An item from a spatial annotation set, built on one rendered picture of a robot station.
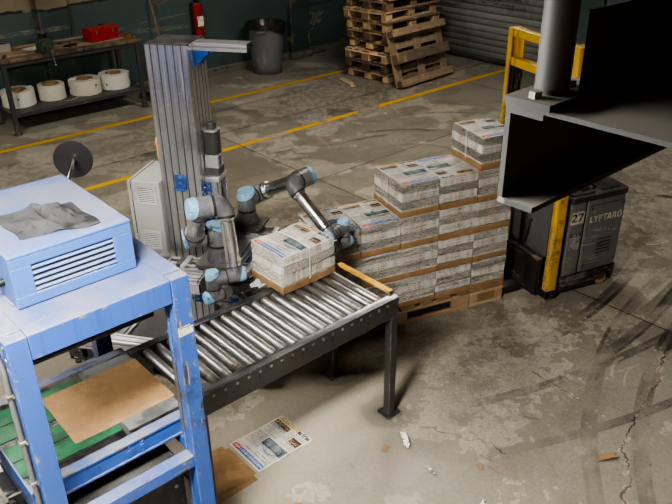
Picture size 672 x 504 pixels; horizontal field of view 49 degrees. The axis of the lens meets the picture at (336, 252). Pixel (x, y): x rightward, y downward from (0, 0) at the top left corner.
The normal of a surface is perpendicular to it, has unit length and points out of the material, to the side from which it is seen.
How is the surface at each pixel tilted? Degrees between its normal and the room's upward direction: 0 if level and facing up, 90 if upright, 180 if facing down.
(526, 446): 0
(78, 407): 0
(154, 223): 90
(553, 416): 0
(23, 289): 90
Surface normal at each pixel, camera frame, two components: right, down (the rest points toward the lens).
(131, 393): -0.01, -0.88
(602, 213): 0.40, 0.43
